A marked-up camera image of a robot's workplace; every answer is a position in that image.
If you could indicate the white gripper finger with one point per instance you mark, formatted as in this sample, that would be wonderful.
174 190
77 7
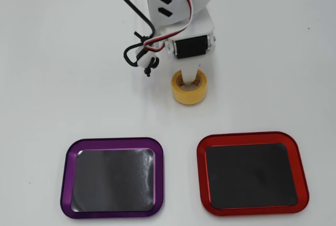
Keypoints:
189 75

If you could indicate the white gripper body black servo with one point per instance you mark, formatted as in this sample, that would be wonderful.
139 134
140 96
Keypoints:
188 49

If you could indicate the yellow masking tape roll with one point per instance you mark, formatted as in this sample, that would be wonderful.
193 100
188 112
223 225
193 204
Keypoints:
189 96

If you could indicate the red metal dish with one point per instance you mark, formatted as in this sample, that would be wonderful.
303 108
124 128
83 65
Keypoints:
252 174

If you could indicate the purple metal dish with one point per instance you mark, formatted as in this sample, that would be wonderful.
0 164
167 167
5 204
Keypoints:
113 180

